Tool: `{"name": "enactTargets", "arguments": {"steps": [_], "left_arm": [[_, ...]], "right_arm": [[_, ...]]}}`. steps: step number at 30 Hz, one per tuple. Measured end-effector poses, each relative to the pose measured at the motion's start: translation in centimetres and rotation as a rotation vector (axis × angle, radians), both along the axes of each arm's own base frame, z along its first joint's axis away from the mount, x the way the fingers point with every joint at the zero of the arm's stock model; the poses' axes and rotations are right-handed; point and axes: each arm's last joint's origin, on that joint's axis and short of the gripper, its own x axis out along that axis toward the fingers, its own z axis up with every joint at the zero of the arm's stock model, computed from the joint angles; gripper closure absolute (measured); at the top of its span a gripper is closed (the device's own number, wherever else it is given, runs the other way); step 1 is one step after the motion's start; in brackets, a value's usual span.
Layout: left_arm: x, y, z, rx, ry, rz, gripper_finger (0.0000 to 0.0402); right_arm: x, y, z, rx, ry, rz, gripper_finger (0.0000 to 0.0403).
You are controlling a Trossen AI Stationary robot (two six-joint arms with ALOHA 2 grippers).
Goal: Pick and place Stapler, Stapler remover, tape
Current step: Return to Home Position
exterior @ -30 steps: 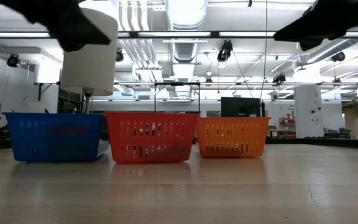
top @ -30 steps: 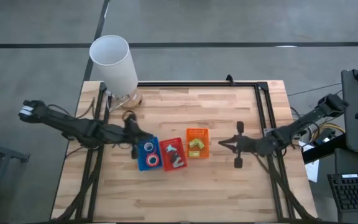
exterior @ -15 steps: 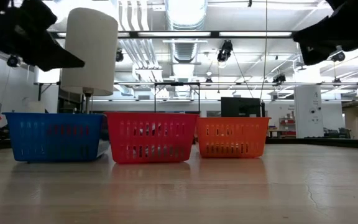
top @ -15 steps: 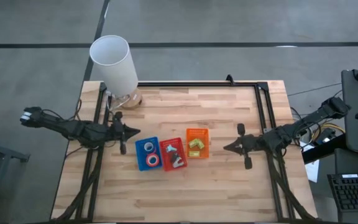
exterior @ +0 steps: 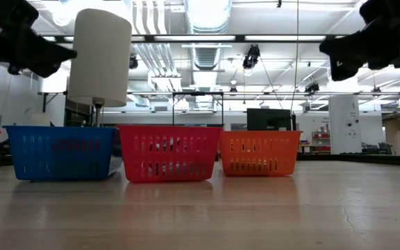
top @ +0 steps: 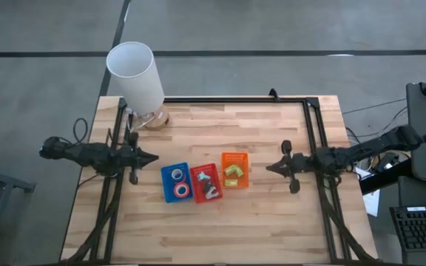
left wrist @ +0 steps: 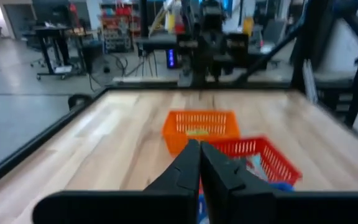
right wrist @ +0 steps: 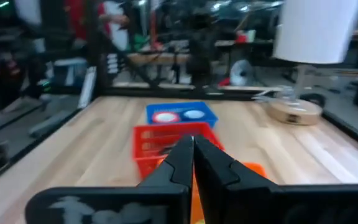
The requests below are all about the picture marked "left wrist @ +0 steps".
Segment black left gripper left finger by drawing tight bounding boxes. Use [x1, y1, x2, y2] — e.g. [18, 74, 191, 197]
[144, 139, 201, 192]

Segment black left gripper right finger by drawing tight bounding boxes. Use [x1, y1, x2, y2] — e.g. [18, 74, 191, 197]
[200, 141, 279, 192]

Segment green staples box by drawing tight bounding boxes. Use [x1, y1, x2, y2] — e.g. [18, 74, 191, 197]
[186, 129, 209, 136]

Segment light blue staple remover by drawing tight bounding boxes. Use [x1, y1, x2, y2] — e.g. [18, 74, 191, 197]
[247, 154, 270, 183]

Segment silver aluminium rail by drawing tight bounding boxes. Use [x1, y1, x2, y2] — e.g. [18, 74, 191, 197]
[303, 58, 319, 104]

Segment red plastic basket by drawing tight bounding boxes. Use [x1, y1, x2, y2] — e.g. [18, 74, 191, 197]
[199, 136, 303, 187]

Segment shelf with red bins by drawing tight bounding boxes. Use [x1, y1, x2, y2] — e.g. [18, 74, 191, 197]
[99, 0, 141, 52]

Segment black wheel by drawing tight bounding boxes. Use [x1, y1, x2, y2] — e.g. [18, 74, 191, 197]
[68, 94, 93, 110]

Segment black rolling desk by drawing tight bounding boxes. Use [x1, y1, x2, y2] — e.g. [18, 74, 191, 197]
[31, 25, 85, 81]

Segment black computer tower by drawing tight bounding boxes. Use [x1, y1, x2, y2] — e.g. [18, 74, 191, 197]
[165, 48, 178, 70]

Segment orange plastic basket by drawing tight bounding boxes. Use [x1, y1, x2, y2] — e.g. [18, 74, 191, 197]
[162, 110, 241, 156]

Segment black frame post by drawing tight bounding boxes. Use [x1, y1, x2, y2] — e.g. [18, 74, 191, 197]
[290, 0, 358, 128]

